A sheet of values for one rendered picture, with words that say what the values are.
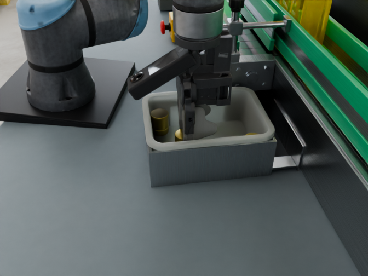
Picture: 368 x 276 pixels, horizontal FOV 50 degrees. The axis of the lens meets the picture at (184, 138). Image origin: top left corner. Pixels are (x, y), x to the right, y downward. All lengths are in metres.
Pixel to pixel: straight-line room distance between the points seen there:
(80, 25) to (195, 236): 0.47
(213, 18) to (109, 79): 0.47
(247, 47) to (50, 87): 0.43
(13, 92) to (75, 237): 0.45
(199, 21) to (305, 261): 0.38
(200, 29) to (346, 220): 0.35
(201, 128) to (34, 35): 0.38
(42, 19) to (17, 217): 0.36
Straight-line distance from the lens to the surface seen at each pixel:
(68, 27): 0.84
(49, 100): 0.89
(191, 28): 0.58
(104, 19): 0.86
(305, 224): 0.68
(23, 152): 0.84
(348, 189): 0.62
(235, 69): 0.82
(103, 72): 1.03
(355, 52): 0.75
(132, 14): 0.88
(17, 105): 0.94
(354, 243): 0.63
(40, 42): 0.84
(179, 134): 0.71
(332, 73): 0.67
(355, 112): 0.62
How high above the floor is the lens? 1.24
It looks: 37 degrees down
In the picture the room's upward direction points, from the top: straight up
